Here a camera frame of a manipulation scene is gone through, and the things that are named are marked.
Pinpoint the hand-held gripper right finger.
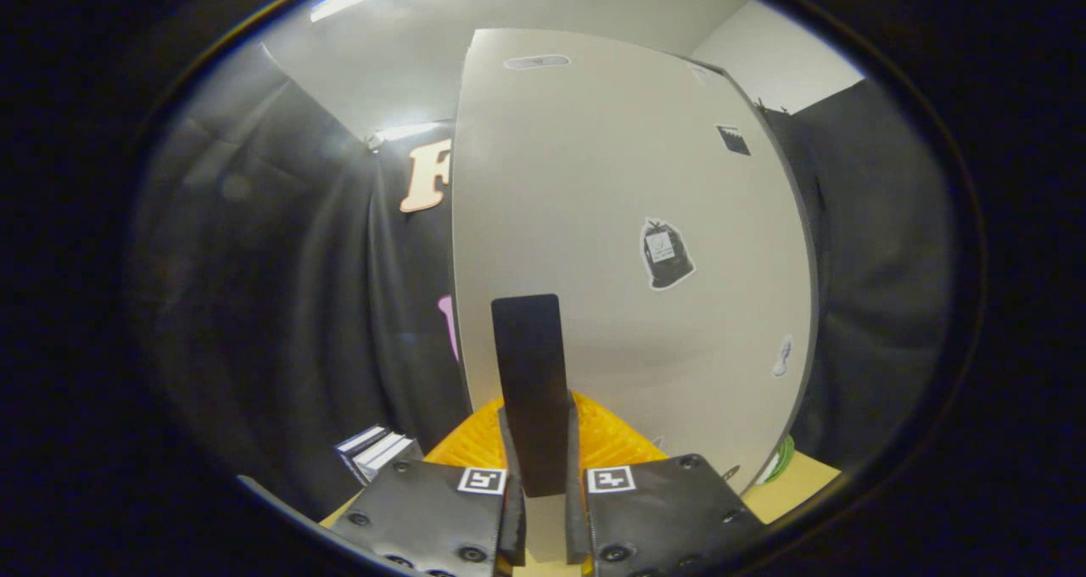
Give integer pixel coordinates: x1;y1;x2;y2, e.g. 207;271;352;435
563;392;766;577

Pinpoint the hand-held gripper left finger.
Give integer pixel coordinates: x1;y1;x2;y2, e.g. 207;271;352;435
329;397;529;577

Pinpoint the black cabinet door handle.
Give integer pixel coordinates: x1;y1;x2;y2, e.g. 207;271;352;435
491;294;569;498

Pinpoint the white shoe cabinet door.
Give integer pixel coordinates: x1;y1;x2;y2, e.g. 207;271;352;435
451;27;820;563

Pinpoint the black backdrop cloth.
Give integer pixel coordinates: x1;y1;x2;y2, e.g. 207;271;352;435
127;42;473;520
758;79;956;478

